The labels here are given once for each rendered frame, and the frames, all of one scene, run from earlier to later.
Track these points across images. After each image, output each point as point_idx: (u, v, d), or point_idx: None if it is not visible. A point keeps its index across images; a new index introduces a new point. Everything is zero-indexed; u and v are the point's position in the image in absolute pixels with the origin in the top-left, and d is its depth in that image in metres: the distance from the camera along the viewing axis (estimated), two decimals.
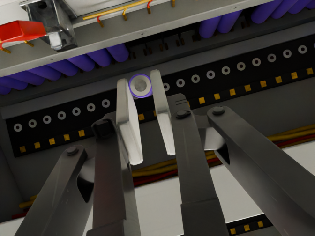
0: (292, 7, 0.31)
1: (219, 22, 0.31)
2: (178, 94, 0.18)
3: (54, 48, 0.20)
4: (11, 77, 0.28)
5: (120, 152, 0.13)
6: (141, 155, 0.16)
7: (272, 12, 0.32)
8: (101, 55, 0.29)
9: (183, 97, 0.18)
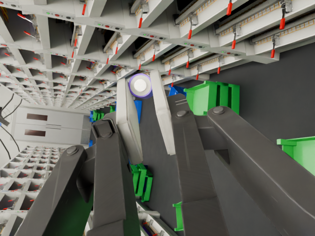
0: None
1: None
2: (178, 94, 0.18)
3: None
4: None
5: (120, 152, 0.13)
6: (141, 155, 0.16)
7: None
8: None
9: (183, 97, 0.18)
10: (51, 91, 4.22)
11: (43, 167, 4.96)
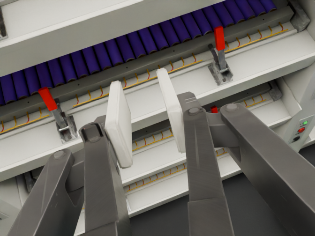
0: None
1: None
2: (187, 92, 0.18)
3: None
4: None
5: (109, 156, 0.13)
6: (130, 159, 0.16)
7: None
8: None
9: (193, 95, 0.18)
10: None
11: None
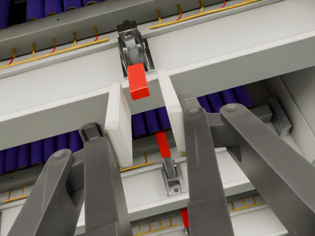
0: None
1: None
2: (187, 92, 0.18)
3: (131, 37, 0.23)
4: None
5: (109, 156, 0.13)
6: (130, 159, 0.16)
7: None
8: None
9: (193, 95, 0.18)
10: None
11: None
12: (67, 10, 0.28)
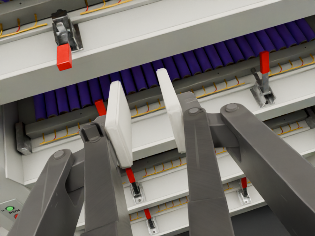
0: None
1: None
2: (187, 92, 0.18)
3: None
4: None
5: (109, 156, 0.13)
6: (130, 159, 0.16)
7: None
8: None
9: (193, 95, 0.18)
10: None
11: None
12: None
